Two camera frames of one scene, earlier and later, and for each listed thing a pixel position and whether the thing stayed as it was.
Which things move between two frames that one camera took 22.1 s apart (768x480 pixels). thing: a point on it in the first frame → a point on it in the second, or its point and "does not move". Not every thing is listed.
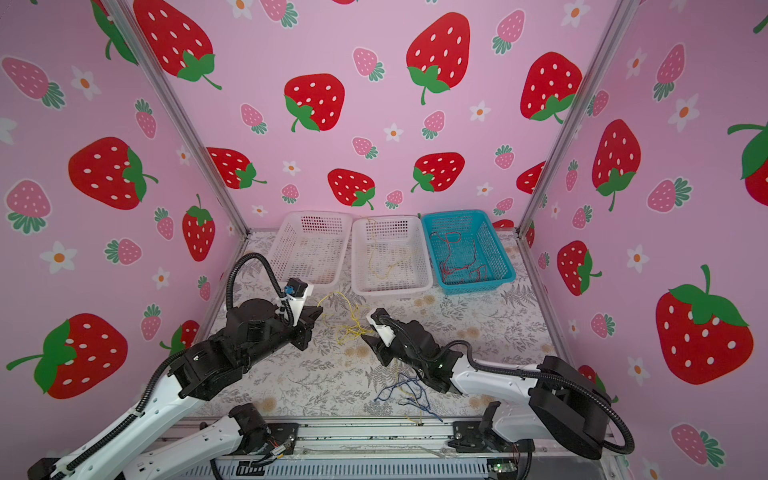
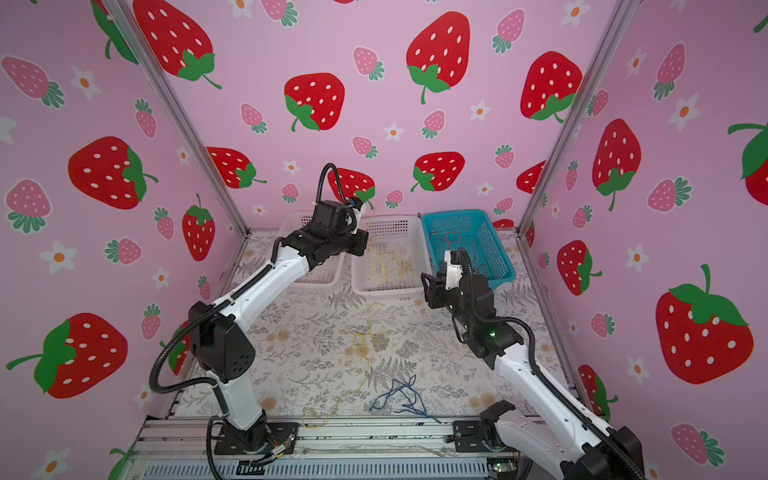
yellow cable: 394,264 → 389,270
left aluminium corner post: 172,103 does not move
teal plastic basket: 467,251 does not move
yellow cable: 350,331 → 389,269
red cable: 446,240 does not move
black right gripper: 378,346 → 437,291
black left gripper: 305,325 → 359,237
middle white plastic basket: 389,256 does not move
